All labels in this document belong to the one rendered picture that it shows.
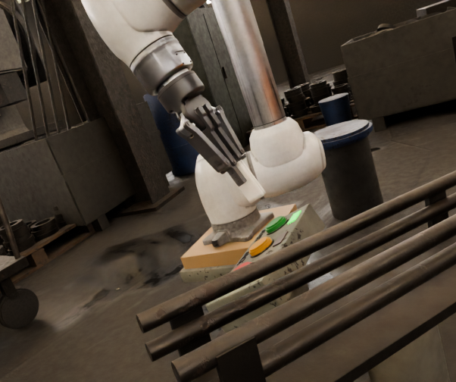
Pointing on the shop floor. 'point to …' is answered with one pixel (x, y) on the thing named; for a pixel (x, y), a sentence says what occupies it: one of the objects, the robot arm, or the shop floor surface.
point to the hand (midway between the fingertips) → (246, 181)
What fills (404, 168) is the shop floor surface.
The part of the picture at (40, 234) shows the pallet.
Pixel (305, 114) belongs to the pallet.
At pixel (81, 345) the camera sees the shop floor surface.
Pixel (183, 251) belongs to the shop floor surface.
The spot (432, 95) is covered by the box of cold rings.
